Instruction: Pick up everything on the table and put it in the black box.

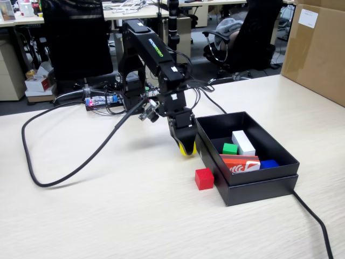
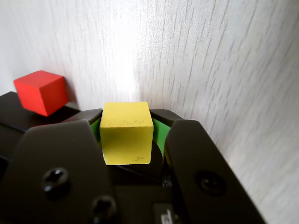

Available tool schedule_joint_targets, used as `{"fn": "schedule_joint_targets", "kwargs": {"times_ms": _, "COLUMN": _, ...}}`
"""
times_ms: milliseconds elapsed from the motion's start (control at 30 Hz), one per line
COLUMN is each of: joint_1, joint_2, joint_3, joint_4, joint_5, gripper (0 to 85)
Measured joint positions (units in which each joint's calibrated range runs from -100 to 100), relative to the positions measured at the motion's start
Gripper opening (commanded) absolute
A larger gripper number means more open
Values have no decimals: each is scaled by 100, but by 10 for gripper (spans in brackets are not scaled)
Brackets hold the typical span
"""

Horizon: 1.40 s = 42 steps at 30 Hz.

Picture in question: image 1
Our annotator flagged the thick black camera cable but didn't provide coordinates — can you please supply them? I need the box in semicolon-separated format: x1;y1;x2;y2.
21;98;150;187

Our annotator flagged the red wooden cube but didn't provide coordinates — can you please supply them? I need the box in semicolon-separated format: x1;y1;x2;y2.
195;167;215;191

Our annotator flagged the blue wooden cube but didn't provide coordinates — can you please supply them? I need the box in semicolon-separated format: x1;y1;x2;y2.
259;159;280;170

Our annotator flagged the white rectangular block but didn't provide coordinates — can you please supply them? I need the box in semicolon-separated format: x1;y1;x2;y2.
231;130;257;156

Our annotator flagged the black chrome-armed office chair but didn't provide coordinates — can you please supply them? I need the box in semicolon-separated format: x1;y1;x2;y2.
202;0;282;86

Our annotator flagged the black cardboard box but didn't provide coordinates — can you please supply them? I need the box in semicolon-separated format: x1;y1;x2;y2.
194;111;301;187

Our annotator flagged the grey folded cloth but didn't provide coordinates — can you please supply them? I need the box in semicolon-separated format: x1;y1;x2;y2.
215;17;245;52

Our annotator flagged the white red small carton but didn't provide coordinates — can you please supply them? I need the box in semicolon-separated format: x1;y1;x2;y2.
24;61;58;94

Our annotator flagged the black open box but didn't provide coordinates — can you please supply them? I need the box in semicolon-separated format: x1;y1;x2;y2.
191;126;299;207

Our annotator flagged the green wooden cube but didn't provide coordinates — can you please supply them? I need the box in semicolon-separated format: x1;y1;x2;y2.
222;142;239;156

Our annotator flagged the small picture frame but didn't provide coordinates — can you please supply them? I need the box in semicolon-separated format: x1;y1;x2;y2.
0;0;16;22

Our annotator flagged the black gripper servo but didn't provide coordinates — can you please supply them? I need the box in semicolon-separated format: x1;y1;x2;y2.
167;107;197;156

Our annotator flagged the orange white matchbox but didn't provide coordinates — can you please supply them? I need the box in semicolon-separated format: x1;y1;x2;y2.
218;153;261;175

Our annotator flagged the white office desk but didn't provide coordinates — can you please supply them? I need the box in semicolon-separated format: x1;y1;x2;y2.
0;5;162;28

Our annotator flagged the black jointed pole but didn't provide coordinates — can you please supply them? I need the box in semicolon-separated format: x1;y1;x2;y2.
166;0;181;51

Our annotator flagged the large brown cardboard box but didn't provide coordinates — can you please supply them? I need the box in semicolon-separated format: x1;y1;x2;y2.
280;0;345;107

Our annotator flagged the white red cup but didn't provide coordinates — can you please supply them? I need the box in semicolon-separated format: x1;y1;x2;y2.
18;2;33;17

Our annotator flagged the beige drawer cabinet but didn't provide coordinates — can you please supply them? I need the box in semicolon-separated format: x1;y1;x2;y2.
0;40;27;102

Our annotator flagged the black mesh office chair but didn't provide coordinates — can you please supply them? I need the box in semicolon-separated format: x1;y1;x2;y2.
40;0;115;105

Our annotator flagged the yellow wooden cube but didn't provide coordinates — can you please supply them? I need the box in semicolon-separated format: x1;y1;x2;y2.
178;140;197;158

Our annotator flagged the blue controller board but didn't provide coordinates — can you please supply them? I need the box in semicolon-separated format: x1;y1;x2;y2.
85;93;119;111

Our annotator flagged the white shipping label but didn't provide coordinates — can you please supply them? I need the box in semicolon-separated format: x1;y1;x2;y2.
298;8;319;29

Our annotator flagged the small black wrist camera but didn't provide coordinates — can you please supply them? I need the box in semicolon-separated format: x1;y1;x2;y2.
139;104;160;124

